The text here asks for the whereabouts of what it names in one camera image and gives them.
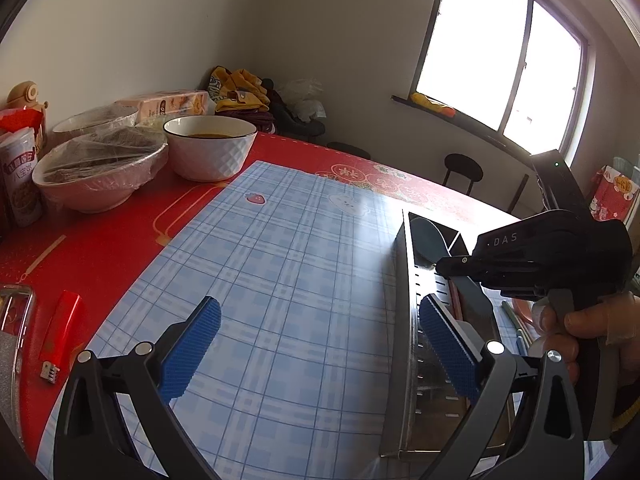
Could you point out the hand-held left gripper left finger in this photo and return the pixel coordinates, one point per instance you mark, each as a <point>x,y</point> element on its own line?
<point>192,345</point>

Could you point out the beige drinking bottle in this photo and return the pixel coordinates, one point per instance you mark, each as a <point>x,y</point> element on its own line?
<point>27,95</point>

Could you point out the yellow toy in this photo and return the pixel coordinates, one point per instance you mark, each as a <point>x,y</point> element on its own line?
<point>432,104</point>

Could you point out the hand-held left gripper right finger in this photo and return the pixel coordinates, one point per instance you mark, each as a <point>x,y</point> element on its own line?
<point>447,350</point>

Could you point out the white textured bowl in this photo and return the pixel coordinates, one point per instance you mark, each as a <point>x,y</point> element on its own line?
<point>210,155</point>

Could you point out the pale containers on fridge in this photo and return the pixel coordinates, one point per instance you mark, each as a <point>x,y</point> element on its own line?
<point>627,166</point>

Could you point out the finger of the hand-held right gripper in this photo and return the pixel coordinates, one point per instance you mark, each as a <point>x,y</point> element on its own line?
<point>457,266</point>

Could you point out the dark window sill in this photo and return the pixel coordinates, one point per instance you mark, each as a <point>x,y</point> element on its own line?
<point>475,122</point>

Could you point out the black round stool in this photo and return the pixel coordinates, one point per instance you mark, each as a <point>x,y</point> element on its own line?
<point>349,150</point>
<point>463,165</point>

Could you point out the stainless steel utensil tray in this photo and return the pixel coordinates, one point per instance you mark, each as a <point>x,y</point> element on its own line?
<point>397,360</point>

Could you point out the clear plastic container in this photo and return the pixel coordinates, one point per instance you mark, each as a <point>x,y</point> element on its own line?
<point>12,340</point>

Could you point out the snack cup packet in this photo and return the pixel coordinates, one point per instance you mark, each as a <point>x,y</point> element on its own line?
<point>20,185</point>

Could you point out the pink spoon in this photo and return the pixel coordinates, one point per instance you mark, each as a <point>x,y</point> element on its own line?
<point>524,312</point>

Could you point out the blue spoon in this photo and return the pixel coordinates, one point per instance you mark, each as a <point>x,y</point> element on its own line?
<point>430,240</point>

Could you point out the red printed fridge cover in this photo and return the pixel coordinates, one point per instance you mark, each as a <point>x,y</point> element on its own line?
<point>610,195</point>

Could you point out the blue plaid table mat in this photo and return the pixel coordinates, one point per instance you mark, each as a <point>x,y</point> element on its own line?
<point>280,270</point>

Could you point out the pink tissue pack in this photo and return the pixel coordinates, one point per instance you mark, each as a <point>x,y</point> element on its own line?
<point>165,105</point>

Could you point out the window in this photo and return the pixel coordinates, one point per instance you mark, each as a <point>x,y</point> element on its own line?
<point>480,50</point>

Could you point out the small plastic-wrapped bowl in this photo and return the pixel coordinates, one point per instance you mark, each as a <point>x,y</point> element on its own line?
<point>85,122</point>

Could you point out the yellow clothing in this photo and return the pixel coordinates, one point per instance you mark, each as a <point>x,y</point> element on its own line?
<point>237,87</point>

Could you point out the maroon clothing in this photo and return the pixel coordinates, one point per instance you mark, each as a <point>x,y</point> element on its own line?
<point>257,120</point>

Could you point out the dark wooden chair frame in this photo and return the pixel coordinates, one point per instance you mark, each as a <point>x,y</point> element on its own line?
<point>517,192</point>

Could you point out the large plastic-wrapped bowl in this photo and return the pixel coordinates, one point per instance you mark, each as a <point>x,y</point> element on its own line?
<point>95,185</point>

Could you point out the red lighter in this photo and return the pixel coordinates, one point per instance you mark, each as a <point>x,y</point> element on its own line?
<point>60,330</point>

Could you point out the clear plastic bag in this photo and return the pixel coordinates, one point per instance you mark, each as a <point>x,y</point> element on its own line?
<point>305,97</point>

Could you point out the green chopstick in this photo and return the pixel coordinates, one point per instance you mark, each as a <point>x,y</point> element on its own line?
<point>515,327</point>

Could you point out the red snack packet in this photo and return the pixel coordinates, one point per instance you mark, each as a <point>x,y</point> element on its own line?
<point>20,120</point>

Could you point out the person's right hand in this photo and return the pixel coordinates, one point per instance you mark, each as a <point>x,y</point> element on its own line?
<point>590,322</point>

